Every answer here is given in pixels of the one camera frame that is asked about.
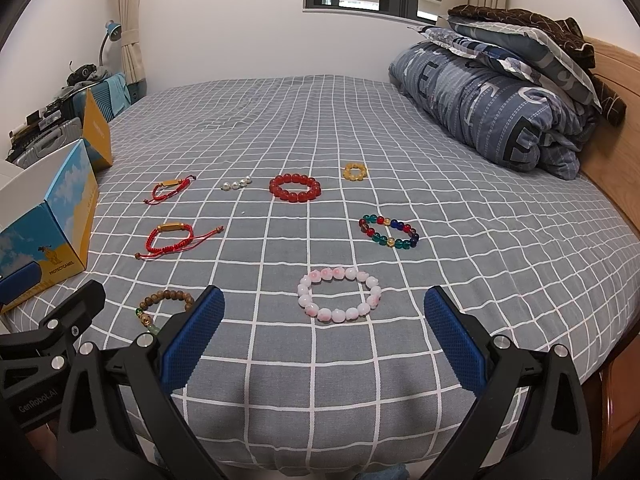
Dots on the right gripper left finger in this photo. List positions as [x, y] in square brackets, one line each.
[95, 436]

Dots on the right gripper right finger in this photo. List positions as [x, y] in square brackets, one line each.
[552, 438]

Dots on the white pearl strand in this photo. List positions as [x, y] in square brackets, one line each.
[237, 184]

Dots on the blue yellow cardboard box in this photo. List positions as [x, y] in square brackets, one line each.
[47, 212]

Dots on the grey suitcase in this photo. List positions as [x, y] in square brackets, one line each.
[47, 143]

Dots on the teal suitcase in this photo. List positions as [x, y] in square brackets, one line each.
[111, 95]

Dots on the wooden headboard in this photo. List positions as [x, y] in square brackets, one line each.
[610, 160]

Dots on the folded blue grey duvet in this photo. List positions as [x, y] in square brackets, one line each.
[507, 120]

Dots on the grey checked bed sheet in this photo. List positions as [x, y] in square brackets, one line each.
[359, 203]

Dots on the blue desk lamp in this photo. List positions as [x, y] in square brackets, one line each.
[113, 32]

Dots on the grey patterned pillow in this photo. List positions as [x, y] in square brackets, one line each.
[523, 52]

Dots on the beige left curtain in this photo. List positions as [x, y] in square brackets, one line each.
[130, 49]

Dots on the brown blanket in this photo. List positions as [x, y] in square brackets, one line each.
[567, 34]

